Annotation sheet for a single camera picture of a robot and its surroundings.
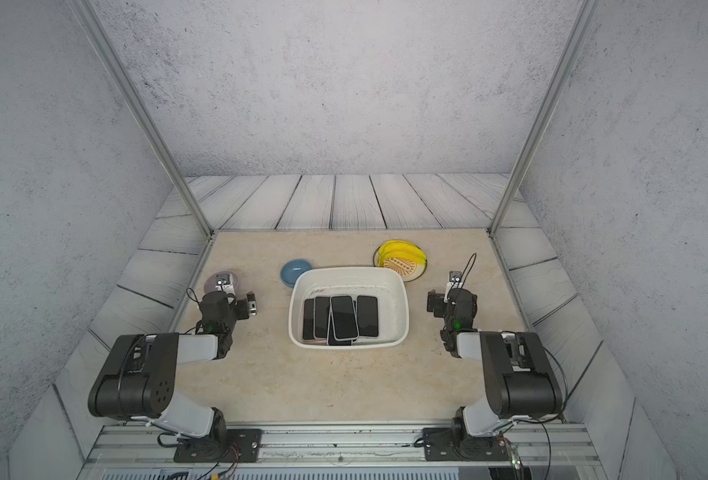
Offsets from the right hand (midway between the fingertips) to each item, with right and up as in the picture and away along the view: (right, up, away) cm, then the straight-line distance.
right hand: (453, 289), depth 94 cm
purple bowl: (-78, +2, +6) cm, 79 cm away
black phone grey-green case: (-27, -8, +2) cm, 28 cm away
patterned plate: (-11, +6, +14) cm, 19 cm away
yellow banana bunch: (-15, +13, +14) cm, 24 cm away
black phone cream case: (-37, -14, -5) cm, 40 cm away
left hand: (-66, -1, +1) cm, 66 cm away
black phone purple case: (-41, -8, +3) cm, 42 cm away
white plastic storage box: (-19, +1, +7) cm, 21 cm away
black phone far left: (-45, -9, 0) cm, 46 cm away
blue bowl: (-53, +6, +13) cm, 55 cm away
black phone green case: (-33, -9, -2) cm, 35 cm away
